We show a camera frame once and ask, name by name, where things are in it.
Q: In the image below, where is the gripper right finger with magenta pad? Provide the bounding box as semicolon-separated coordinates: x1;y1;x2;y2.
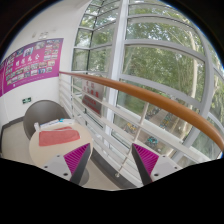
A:
132;143;181;185

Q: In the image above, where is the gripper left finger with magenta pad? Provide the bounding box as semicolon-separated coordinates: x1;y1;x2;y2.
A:
43;143;91;185

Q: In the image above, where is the pink folded towel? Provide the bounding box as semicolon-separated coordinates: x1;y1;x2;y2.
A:
39;126;80;147

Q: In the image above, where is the round beige table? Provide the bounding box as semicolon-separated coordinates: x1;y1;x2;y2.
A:
29;122;93;167

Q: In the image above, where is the white blue box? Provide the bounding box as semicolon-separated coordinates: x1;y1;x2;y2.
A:
40;118;75;130

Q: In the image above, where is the white metal railing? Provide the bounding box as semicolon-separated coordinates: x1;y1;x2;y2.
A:
59;74;210;187

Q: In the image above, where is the grey round-backed chair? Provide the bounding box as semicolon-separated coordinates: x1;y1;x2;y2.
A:
23;100;69;139

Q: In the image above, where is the wooden handrail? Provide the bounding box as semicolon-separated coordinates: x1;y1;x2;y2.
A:
60;71;224;151

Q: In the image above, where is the red white notice sign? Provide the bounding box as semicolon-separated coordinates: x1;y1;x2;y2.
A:
82;80;104;116

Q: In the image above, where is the green exit sign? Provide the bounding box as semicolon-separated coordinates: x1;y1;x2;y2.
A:
22;97;32;104

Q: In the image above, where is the magenta wall poster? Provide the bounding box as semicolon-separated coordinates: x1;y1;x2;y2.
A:
0;38;63;97

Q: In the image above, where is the white window frame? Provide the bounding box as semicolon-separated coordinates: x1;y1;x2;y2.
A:
72;0;224;163

